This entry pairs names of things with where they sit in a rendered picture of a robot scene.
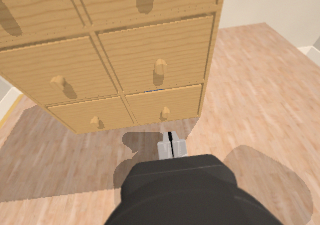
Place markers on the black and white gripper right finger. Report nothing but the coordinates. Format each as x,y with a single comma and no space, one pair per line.
178,145

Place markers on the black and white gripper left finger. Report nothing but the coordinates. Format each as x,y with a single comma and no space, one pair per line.
164,147

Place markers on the small brown wooden chest of drawers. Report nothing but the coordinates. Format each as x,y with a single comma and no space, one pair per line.
94,32

